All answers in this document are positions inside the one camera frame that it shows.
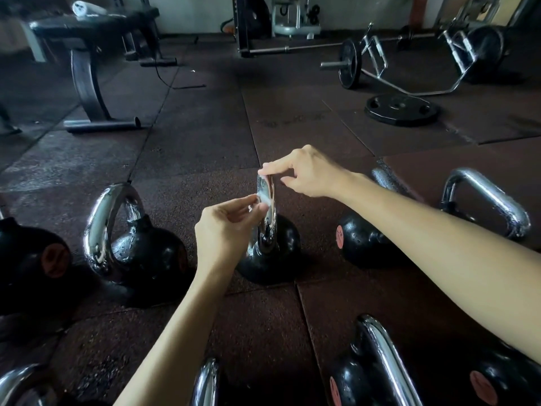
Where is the black floor cable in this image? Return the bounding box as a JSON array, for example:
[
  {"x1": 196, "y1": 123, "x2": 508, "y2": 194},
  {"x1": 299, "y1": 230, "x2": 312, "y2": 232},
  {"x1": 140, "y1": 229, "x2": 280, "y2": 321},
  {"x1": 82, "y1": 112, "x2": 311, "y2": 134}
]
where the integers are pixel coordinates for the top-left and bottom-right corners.
[{"x1": 153, "y1": 58, "x2": 208, "y2": 90}]

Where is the large flat black weight plate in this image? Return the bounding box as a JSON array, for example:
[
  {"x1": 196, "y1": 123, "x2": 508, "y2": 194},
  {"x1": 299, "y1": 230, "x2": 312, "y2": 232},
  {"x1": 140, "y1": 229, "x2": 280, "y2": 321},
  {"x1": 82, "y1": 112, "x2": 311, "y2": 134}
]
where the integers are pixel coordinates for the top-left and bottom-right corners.
[{"x1": 365, "y1": 94, "x2": 441, "y2": 127}]

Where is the group of black kettlebells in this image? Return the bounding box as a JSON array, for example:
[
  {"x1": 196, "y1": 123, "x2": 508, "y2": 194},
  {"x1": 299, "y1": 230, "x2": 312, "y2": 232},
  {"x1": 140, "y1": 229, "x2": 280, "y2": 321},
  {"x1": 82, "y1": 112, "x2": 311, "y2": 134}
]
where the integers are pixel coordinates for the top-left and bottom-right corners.
[{"x1": 0, "y1": 166, "x2": 541, "y2": 406}]

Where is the small chrome-handle black kettlebell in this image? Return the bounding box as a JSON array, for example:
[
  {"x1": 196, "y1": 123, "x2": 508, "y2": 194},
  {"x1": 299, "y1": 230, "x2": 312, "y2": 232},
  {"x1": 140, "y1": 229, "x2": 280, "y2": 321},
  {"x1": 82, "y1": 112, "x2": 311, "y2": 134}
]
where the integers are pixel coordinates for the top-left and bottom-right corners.
[{"x1": 235, "y1": 172, "x2": 302, "y2": 286}]

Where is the white rolled towel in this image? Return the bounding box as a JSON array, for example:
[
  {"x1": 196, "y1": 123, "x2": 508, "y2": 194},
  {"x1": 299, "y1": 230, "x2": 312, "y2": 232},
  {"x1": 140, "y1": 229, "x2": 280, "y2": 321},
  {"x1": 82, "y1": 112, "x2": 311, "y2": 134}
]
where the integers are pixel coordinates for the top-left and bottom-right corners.
[{"x1": 71, "y1": 1, "x2": 109, "y2": 17}]

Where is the black weight bench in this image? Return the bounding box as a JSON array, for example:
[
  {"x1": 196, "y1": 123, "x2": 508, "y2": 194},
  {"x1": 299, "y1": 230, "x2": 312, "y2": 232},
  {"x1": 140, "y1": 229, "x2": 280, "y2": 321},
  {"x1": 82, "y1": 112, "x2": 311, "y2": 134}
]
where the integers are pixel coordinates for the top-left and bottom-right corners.
[{"x1": 29, "y1": 6, "x2": 178, "y2": 134}]

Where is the white gym machine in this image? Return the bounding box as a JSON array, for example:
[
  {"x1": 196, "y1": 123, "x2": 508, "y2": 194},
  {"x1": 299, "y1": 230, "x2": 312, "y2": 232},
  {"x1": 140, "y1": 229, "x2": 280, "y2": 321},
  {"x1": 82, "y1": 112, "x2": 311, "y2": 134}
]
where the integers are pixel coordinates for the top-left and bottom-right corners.
[{"x1": 270, "y1": 0, "x2": 323, "y2": 40}]

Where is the chrome hex trap bar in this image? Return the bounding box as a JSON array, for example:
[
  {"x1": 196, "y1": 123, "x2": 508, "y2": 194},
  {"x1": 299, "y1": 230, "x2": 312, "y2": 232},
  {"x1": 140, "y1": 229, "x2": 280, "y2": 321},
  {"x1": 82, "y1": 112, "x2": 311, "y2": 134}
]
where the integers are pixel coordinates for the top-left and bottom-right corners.
[{"x1": 320, "y1": 23, "x2": 508, "y2": 98}]

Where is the person's left forearm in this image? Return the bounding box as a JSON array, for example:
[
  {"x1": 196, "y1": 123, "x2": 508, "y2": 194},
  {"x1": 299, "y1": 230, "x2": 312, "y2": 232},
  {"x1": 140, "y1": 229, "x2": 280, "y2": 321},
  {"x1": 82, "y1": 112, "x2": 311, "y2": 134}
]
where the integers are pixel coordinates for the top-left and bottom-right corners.
[{"x1": 113, "y1": 264, "x2": 238, "y2": 406}]

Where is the long steel barbell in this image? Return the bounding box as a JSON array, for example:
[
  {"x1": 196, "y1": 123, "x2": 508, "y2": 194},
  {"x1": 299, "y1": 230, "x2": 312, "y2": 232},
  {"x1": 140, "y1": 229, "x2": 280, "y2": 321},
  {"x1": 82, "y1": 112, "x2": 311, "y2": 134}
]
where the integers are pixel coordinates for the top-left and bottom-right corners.
[{"x1": 249, "y1": 32, "x2": 440, "y2": 55}]

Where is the person's right forearm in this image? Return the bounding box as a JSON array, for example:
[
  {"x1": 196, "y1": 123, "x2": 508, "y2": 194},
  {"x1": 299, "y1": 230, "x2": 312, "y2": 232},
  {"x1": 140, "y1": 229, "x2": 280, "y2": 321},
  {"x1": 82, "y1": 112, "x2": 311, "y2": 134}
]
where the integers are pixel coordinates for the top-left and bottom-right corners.
[{"x1": 338, "y1": 171, "x2": 541, "y2": 365}]

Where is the person's left hand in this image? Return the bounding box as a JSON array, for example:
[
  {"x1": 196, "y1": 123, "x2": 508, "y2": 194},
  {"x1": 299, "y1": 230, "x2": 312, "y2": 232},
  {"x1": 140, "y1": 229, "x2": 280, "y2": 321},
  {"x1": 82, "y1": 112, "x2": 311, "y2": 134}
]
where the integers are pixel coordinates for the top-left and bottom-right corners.
[{"x1": 194, "y1": 193, "x2": 271, "y2": 275}]

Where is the black power rack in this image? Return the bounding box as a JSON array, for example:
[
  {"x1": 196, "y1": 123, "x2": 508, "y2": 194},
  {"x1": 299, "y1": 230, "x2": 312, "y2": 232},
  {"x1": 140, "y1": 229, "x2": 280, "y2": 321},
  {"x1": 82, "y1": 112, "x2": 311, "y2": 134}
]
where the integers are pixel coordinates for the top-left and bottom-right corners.
[{"x1": 234, "y1": 0, "x2": 272, "y2": 59}]

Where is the grey machine frame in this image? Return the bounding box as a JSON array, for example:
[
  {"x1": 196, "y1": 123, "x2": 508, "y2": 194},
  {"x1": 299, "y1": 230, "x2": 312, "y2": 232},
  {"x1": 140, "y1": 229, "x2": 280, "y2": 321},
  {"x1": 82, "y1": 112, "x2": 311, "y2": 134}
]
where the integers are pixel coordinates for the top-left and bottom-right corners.
[{"x1": 437, "y1": 0, "x2": 541, "y2": 34}]

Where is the person's right hand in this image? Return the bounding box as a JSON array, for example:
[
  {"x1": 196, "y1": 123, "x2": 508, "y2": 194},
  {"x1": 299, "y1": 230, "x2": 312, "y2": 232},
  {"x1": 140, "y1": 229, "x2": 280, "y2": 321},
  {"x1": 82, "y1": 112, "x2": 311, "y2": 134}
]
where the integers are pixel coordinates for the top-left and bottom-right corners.
[{"x1": 258, "y1": 144, "x2": 360, "y2": 199}]

